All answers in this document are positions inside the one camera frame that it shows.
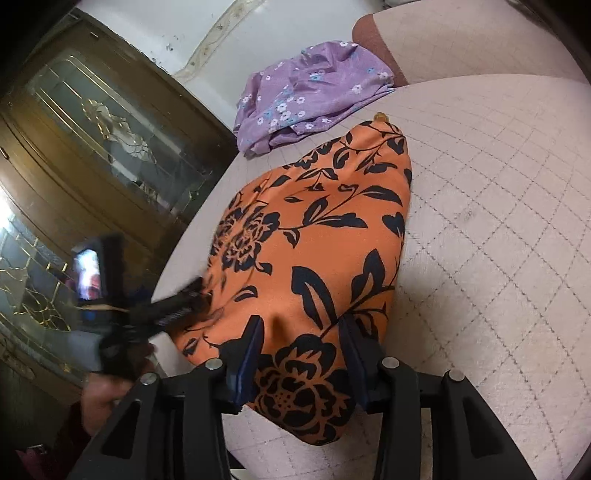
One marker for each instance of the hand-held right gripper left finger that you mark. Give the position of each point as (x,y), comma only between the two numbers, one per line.
(241,378)

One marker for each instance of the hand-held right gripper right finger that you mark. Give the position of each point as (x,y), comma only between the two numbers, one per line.
(358,369)

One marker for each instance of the person's left hand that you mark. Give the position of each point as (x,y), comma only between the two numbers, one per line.
(104,399)

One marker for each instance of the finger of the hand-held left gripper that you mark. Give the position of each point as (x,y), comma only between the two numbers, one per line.
(178,307)

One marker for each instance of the person's left forearm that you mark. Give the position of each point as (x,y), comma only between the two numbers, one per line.
(55,443)

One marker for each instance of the orange black floral garment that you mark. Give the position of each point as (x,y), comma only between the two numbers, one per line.
(323,221)

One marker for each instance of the pink bolster pillow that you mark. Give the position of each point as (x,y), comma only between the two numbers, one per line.
(461,41)

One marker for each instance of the wooden glass door cabinet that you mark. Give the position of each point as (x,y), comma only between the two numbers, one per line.
(92,152)

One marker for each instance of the purple floral garment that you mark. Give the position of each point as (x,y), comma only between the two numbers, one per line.
(304,92)

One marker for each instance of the pink quilted bed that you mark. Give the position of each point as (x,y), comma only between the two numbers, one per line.
(489,221)

